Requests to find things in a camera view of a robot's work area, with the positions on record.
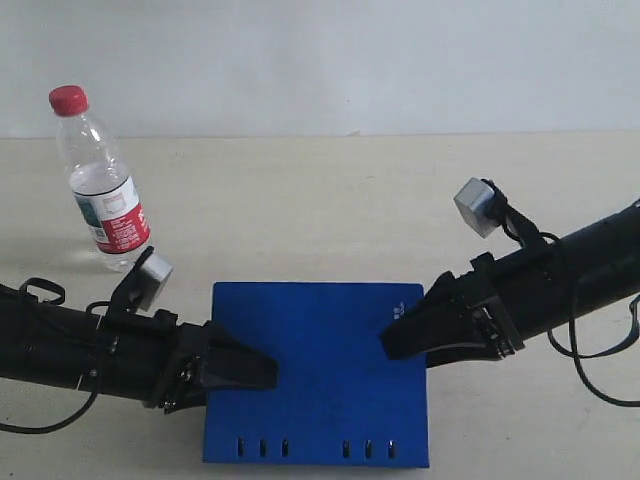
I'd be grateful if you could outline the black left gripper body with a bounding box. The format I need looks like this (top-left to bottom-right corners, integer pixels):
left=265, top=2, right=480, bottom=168
left=142, top=314, right=211, bottom=414

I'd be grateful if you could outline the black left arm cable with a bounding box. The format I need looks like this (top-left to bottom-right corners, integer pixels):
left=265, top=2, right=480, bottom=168
left=0, top=277, right=121, bottom=432

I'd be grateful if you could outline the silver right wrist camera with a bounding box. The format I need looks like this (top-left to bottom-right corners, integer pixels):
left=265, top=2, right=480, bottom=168
left=453, top=177, right=499, bottom=238

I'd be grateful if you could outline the clear plastic water bottle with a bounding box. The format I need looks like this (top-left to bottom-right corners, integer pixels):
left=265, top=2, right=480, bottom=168
left=48, top=85, right=152, bottom=272

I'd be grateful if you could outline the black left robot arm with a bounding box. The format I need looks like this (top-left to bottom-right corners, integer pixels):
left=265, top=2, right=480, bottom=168
left=1, top=287, right=278, bottom=413

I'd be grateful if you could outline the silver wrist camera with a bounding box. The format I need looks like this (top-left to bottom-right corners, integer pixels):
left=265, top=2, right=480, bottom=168
left=134, top=253, right=173, bottom=311
left=453, top=177, right=499, bottom=238

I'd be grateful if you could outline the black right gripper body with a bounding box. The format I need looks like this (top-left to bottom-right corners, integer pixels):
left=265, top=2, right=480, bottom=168
left=452, top=253, right=524, bottom=360

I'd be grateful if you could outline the blue ring binder notebook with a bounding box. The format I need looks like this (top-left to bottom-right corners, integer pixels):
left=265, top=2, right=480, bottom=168
left=202, top=282, right=429, bottom=468

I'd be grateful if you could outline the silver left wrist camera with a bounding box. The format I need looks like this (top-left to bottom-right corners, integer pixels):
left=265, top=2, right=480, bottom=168
left=134, top=253, right=173, bottom=311

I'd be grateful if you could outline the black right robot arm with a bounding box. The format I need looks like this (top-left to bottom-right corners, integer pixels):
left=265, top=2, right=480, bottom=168
left=380, top=204, right=639, bottom=368

